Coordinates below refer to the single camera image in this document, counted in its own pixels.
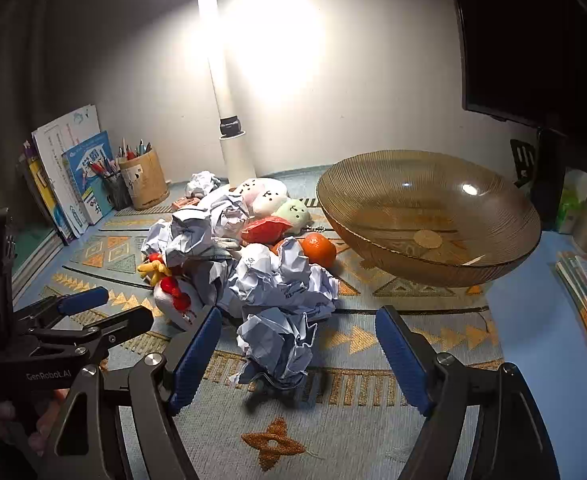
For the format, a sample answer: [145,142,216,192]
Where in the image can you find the dark monitor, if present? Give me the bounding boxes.
[446,0,587,231]

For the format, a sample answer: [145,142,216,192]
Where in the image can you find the three-ball dango plush toy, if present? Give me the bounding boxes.
[236,178,314,236]

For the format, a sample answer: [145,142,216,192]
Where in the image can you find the grey green notebook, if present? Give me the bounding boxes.
[11,225,69,301]

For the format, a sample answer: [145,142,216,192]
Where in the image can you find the blue and white book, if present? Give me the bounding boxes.
[62,131,114,226]

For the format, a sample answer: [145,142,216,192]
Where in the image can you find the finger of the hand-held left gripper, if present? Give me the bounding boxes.
[14,286,110,332]
[28,306,154,357]

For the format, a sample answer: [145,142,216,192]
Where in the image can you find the patterned woven mat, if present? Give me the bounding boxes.
[11,165,504,480]

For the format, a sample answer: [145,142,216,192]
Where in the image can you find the black slotted stand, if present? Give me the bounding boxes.
[511,139,537,186]

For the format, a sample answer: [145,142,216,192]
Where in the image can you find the green tissue pack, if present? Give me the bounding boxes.
[556,170,587,236]

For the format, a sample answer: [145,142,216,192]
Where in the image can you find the upright books and booklets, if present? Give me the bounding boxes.
[32,105,102,241]

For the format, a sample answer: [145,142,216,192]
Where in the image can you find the white paper ball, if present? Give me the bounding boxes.
[208,187,250,238]
[185,170,222,200]
[141,220,174,258]
[166,207,224,266]
[226,237,340,321]
[236,307,319,391]

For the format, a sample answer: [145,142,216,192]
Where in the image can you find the white desk lamp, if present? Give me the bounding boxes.
[128,0,260,192]

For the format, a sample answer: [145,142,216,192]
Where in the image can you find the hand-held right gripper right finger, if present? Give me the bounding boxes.
[375,305,561,480]

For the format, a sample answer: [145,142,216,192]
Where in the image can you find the yellow book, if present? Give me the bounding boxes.
[21,142,74,246]

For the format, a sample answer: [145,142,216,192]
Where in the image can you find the amber glass bowl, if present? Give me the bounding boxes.
[316,150,543,288]

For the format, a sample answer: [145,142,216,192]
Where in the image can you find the black mesh pen holder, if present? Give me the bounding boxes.
[102,172,132,211]

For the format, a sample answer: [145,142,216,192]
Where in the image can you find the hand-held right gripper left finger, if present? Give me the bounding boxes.
[34,305,224,480]

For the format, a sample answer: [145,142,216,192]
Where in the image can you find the bunch of pens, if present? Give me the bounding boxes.
[88,157,122,178]
[118,137,153,161]

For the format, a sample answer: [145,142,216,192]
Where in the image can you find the person's left hand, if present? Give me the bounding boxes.
[0,387,70,458]

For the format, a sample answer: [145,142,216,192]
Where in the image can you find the red snack packet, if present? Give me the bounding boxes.
[241,216,294,246]

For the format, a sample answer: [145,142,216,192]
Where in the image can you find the bamboo pen holder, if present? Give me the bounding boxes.
[118,150,170,211]

